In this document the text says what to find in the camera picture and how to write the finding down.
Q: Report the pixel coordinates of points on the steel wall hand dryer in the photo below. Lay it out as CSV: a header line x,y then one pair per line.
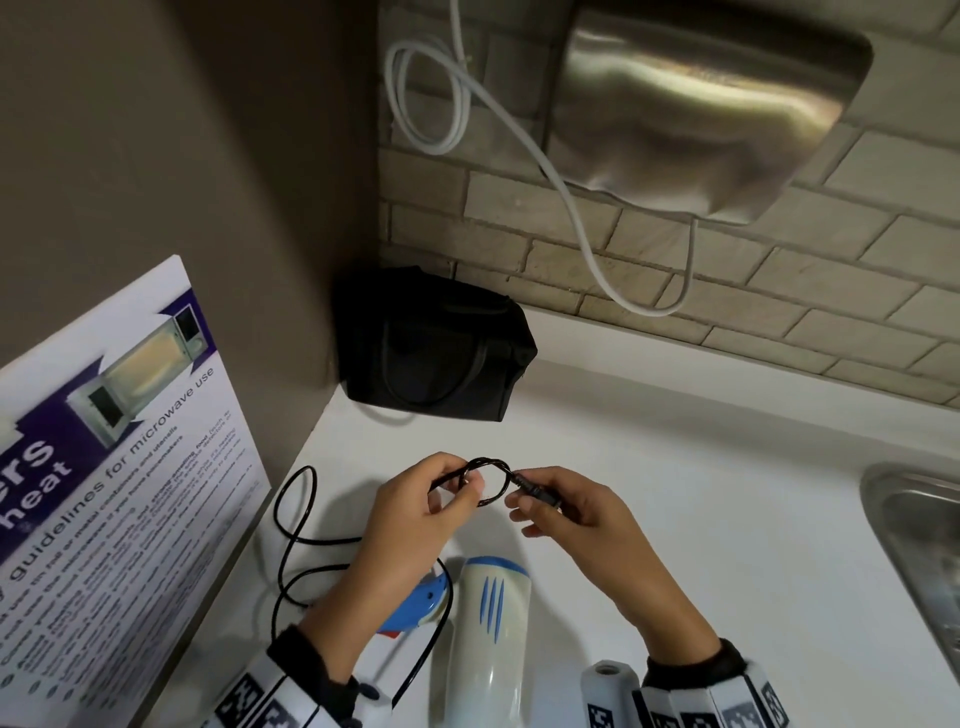
x,y
697,105

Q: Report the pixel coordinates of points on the person's right hand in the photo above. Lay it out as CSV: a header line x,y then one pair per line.
x,y
607,547

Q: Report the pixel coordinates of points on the white purple safety poster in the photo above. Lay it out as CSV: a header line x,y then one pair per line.
x,y
127,525

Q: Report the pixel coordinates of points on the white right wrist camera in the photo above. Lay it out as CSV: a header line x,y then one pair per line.
x,y
609,694

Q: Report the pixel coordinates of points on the blue white hair dryer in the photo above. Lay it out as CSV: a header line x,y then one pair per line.
x,y
487,652

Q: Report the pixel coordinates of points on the person's left hand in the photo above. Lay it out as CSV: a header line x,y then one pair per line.
x,y
397,540

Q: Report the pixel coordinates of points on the steel sink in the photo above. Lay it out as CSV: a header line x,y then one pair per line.
x,y
922,540

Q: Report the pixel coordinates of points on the black fabric bag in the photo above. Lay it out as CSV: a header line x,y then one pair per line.
x,y
427,345

